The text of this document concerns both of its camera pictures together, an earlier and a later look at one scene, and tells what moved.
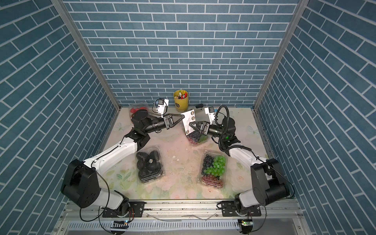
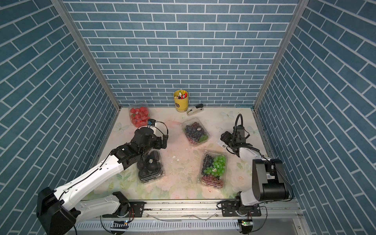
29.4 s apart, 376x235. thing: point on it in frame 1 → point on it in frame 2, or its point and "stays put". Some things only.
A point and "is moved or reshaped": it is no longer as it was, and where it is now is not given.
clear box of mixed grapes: x=213 y=170 stays put
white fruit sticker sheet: x=189 y=117 is moved or reshaped
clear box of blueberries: x=196 y=137 stays put
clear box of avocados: x=149 y=166 stays put
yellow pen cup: x=181 y=100 stays put
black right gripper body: x=206 y=130 → x=228 y=139
